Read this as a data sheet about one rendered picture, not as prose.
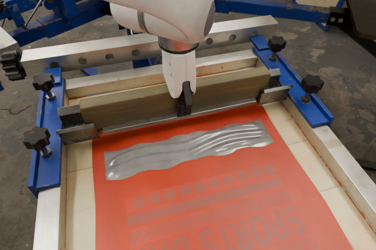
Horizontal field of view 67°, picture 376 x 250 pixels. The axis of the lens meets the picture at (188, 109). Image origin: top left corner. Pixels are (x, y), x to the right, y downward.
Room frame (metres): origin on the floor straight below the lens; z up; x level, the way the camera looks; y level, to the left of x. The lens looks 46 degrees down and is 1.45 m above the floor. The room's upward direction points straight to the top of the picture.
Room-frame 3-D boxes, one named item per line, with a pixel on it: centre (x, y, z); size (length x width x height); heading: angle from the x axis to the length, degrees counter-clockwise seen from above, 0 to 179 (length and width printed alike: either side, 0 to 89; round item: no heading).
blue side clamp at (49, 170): (0.39, 0.29, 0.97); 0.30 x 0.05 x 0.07; 15
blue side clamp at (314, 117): (0.54, -0.25, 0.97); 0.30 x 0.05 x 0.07; 15
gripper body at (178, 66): (0.45, 0.02, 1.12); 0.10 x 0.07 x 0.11; 15
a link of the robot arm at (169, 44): (0.45, 0.02, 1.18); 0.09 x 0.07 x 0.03; 15
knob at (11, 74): (0.57, 0.42, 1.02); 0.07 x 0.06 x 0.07; 15
